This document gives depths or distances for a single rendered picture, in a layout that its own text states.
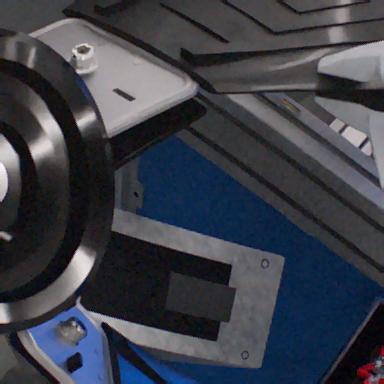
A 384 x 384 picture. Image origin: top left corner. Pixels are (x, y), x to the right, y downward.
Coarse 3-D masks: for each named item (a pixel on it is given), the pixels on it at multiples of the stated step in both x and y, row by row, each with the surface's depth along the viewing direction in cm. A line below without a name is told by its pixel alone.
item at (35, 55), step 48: (0, 48) 45; (48, 48) 46; (0, 96) 45; (48, 96) 47; (0, 144) 46; (48, 144) 46; (96, 144) 47; (48, 192) 46; (96, 192) 47; (0, 240) 45; (48, 240) 47; (96, 240) 47; (0, 288) 45; (48, 288) 46
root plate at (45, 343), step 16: (80, 304) 58; (64, 320) 55; (32, 336) 49; (48, 336) 51; (96, 336) 57; (32, 352) 49; (48, 352) 50; (64, 352) 52; (80, 352) 53; (96, 352) 55; (48, 368) 49; (64, 368) 50; (80, 368) 52; (96, 368) 54
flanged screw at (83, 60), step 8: (80, 48) 54; (88, 48) 54; (72, 56) 53; (80, 56) 53; (88, 56) 53; (72, 64) 54; (80, 64) 54; (88, 64) 54; (96, 64) 54; (80, 72) 54; (88, 72) 54
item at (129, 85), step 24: (72, 24) 58; (72, 48) 56; (96, 48) 56; (120, 48) 56; (96, 72) 54; (120, 72) 54; (144, 72) 55; (168, 72) 55; (96, 96) 53; (120, 96) 53; (144, 96) 53; (168, 96) 53; (192, 96) 54; (120, 120) 51; (144, 120) 52
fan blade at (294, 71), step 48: (96, 0) 59; (144, 0) 59; (192, 0) 59; (240, 0) 59; (288, 0) 60; (336, 0) 61; (144, 48) 56; (192, 48) 55; (240, 48) 56; (288, 48) 57; (336, 48) 58
